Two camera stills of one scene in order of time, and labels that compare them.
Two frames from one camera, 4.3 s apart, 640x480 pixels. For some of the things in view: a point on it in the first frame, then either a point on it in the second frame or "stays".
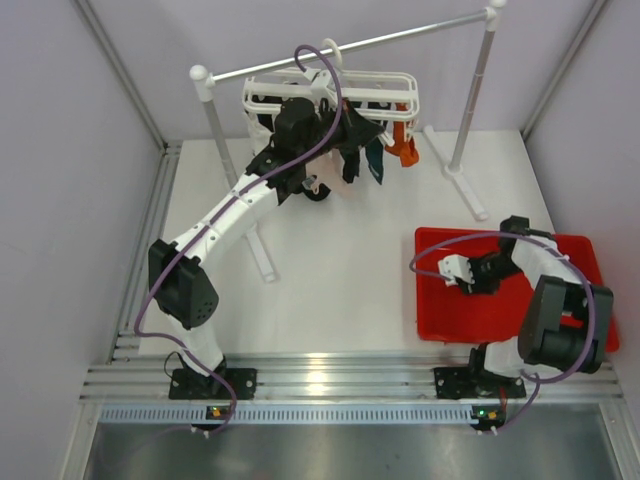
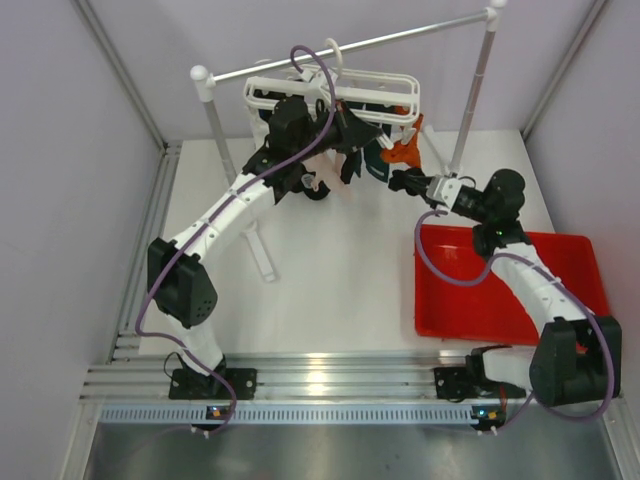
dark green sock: [351, 165] stays
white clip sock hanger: [386, 96] stays
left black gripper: [356, 129] stays
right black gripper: [478, 287] to [420, 185]
